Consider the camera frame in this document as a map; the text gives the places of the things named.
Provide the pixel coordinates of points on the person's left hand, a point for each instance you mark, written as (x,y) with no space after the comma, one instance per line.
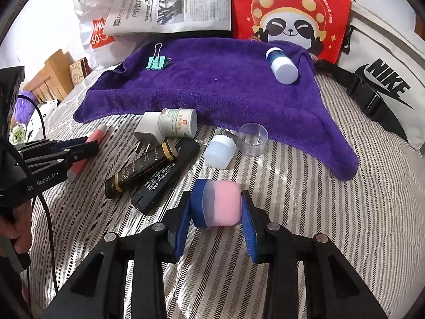
(20,229)

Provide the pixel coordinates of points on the black box with gold print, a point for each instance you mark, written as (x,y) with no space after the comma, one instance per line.
(139,172)

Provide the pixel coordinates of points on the white charger plug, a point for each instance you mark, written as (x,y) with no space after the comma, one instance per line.
(147,128)

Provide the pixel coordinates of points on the brown patterned box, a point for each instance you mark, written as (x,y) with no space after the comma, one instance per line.
(79,71)

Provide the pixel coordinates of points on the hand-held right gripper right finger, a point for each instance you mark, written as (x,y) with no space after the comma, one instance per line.
(249,226)

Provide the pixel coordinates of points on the blue bottle with white cap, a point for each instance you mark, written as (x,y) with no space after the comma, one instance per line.
(285,71)

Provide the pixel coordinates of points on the black bar with white print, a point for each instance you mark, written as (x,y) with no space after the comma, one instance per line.
(166,181)

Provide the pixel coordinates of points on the white plastic bag orange logo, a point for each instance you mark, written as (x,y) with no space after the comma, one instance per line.
(86,13)

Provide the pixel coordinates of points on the pink jar with blue lid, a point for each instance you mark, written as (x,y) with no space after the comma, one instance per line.
(222,206)

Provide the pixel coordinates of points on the striped bed sheet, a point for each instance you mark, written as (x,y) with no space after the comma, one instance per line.
(332,222)

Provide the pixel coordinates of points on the green binder clip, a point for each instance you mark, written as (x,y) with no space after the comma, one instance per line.
(156,63)

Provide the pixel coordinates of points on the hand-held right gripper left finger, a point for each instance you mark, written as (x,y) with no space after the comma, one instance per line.
(184,221)

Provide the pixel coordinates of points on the white pill bottle green label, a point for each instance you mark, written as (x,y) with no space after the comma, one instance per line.
(176,123)

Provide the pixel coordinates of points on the small white adapter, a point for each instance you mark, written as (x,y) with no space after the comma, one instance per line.
(217,153)

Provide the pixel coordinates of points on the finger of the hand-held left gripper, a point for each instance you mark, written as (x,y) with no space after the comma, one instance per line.
(79,155)
(71,143)

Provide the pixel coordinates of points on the wooden headboard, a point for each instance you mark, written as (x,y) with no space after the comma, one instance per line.
(53,73)

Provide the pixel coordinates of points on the newspaper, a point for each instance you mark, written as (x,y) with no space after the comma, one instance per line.
(172,3)

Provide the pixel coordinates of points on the purple plush toy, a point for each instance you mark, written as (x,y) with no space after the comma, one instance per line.
(26,106)

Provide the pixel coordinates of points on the pink and white tube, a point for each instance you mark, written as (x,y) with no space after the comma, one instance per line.
(98,134)

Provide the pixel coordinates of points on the purple towel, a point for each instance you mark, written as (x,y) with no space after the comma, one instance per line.
(215,83)

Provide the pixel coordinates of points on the clear plastic cup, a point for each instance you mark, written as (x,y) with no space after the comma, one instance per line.
(246,146)

